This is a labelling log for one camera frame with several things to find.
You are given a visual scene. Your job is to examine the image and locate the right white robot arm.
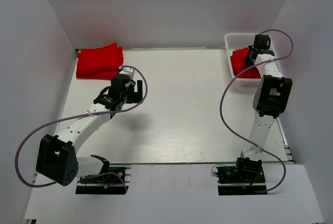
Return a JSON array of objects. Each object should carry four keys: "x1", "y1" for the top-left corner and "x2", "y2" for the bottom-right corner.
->
[{"x1": 241, "y1": 34, "x2": 292, "y2": 162}]

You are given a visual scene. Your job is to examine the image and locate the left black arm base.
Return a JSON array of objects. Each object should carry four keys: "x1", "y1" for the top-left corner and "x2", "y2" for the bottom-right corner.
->
[{"x1": 75, "y1": 165, "x2": 131, "y2": 195}]

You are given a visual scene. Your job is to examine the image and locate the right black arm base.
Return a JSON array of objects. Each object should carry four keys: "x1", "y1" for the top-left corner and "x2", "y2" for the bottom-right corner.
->
[{"x1": 211, "y1": 157, "x2": 267, "y2": 196}]

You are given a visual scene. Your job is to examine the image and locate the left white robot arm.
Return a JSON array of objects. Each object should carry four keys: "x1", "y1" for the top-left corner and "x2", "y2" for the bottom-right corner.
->
[{"x1": 36, "y1": 74, "x2": 143, "y2": 186}]

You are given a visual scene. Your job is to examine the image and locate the folded red t shirt stack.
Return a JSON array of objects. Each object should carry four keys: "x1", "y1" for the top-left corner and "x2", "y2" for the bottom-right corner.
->
[{"x1": 76, "y1": 43, "x2": 124, "y2": 80}]

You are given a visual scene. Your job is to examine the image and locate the white plastic basket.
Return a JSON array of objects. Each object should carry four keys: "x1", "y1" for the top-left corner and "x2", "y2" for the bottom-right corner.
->
[{"x1": 224, "y1": 32, "x2": 284, "y2": 88}]

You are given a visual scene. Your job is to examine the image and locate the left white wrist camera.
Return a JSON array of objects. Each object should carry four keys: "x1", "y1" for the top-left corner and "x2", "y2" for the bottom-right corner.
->
[{"x1": 119, "y1": 66, "x2": 135, "y2": 80}]

